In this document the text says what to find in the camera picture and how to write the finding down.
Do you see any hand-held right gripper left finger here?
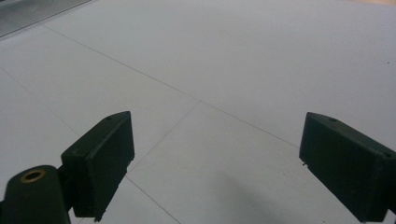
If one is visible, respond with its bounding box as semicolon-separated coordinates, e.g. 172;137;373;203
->
61;110;135;223

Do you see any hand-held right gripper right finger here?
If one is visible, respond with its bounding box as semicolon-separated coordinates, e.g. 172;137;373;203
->
298;111;396;224

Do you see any grey ribbed panel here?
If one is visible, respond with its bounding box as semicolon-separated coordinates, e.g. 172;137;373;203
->
0;0;92;38

